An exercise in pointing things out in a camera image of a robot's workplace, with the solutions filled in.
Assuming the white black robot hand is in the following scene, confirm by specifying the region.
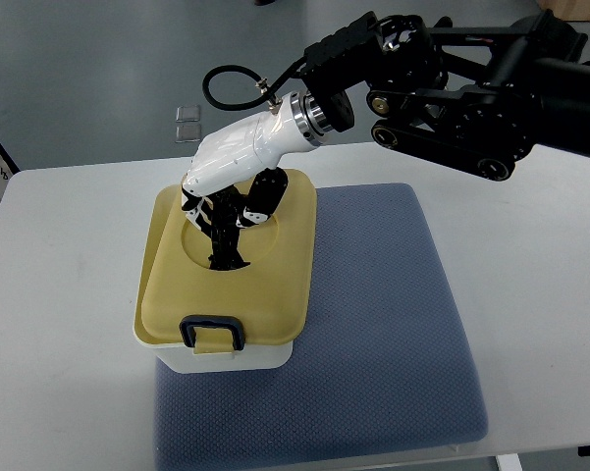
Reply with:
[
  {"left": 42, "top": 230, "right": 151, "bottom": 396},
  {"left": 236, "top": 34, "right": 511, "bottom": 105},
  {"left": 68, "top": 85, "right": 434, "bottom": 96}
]
[{"left": 181, "top": 92, "right": 331, "bottom": 271}]

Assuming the yellow storage box lid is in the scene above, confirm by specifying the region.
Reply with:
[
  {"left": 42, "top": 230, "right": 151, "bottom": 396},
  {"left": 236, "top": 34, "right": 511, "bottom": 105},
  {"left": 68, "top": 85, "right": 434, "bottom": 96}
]
[{"left": 134, "top": 169, "right": 317, "bottom": 353}]

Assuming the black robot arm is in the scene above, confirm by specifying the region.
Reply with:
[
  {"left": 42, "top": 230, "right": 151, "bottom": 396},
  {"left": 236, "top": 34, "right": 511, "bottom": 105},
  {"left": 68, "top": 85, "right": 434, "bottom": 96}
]
[{"left": 299, "top": 11, "right": 590, "bottom": 182}]

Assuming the white storage box base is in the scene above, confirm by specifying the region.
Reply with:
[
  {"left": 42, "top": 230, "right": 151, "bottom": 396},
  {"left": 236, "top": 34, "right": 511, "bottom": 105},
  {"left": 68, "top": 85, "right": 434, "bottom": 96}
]
[{"left": 134, "top": 315, "right": 293, "bottom": 374}]

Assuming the cardboard box corner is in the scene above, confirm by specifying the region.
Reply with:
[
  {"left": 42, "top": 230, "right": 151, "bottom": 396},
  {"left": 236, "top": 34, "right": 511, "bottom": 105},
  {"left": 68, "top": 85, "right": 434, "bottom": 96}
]
[{"left": 536, "top": 0, "right": 590, "bottom": 22}]

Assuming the lower clear floor plate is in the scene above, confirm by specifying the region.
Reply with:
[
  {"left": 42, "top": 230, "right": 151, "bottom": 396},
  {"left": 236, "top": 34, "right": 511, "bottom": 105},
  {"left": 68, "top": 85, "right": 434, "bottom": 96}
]
[{"left": 175, "top": 122, "right": 202, "bottom": 143}]

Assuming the clear floor plate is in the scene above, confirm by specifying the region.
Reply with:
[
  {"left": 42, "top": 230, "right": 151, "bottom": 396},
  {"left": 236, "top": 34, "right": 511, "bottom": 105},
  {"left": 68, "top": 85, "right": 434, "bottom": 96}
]
[
  {"left": 175, "top": 122, "right": 202, "bottom": 143},
  {"left": 176, "top": 104, "right": 201, "bottom": 123}
]

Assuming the upper clear floor plate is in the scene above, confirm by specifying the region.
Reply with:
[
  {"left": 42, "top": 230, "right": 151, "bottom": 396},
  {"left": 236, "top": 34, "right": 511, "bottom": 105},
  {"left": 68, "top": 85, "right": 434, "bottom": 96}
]
[{"left": 176, "top": 104, "right": 201, "bottom": 123}]

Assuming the blue padded mat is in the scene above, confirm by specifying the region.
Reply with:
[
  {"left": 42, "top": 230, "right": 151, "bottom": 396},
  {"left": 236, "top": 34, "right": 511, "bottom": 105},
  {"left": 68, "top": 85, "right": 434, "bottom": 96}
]
[{"left": 154, "top": 183, "right": 488, "bottom": 470}]

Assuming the white table leg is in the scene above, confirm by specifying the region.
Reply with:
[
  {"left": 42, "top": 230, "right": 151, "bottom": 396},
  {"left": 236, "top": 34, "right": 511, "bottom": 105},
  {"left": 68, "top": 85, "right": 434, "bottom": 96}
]
[{"left": 495, "top": 453, "right": 523, "bottom": 471}]

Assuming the black cable loop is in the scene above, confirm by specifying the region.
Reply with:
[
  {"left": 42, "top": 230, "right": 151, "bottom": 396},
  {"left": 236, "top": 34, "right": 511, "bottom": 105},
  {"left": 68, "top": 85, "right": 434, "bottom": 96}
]
[{"left": 202, "top": 56, "right": 308, "bottom": 113}]

